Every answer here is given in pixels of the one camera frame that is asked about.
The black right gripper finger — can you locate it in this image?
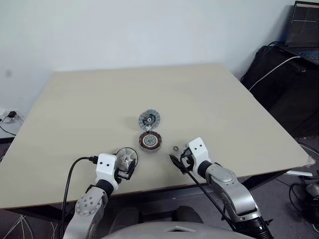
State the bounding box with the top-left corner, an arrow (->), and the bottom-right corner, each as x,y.
169,154 -> 187,175

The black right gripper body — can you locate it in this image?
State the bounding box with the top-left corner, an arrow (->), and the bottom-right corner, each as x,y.
179,147 -> 196,171

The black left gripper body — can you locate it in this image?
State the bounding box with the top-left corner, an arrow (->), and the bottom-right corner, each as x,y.
115,167 -> 133,181

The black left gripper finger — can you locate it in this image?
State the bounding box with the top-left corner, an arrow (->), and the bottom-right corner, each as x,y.
129,157 -> 138,175

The silver spoked rotor cover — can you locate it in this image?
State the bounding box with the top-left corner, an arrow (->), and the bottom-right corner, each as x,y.
115,147 -> 139,172

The copper wound motor stator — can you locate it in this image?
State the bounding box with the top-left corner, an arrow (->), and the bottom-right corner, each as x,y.
138,131 -> 164,153

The grey disc with black centre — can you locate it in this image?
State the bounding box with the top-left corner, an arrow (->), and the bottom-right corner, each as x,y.
138,108 -> 161,131

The grey robot torso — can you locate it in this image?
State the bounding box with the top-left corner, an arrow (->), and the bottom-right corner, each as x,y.
99,220 -> 240,239

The white plastic strip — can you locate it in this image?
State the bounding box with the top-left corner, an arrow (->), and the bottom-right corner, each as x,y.
286,170 -> 314,177

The large black case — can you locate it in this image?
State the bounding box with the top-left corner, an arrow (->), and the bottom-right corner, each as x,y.
240,44 -> 319,139

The grey floor device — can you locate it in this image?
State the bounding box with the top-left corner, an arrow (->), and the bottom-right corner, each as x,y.
305,183 -> 319,200

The white power strip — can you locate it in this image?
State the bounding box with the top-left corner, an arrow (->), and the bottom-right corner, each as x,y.
0,108 -> 24,124

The black laptop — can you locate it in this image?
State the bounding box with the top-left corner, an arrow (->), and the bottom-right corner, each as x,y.
279,0 -> 319,67

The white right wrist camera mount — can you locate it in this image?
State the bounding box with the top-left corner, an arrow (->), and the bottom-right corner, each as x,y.
188,137 -> 211,166

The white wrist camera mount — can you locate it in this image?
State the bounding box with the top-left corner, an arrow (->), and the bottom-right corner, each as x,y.
188,137 -> 211,166
96,153 -> 121,187

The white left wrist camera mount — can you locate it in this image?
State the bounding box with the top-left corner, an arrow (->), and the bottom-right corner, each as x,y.
96,153 -> 121,187

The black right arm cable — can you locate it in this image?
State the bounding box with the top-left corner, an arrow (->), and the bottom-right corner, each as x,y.
180,159 -> 237,232

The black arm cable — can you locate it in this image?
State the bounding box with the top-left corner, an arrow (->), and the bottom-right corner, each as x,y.
61,155 -> 100,230
180,159 -> 237,232

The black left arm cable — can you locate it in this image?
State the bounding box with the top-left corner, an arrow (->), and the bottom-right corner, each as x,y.
61,155 -> 100,230

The black floor cable tangle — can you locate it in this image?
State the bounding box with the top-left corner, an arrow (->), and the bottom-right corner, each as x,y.
288,174 -> 319,217

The white wire bundle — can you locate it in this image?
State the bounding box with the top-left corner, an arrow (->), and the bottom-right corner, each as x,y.
0,213 -> 63,239

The grey floor cable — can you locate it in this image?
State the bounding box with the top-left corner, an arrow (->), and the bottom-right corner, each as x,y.
298,143 -> 319,160

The white laptop cable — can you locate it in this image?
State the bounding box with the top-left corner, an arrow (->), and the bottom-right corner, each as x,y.
248,56 -> 302,92

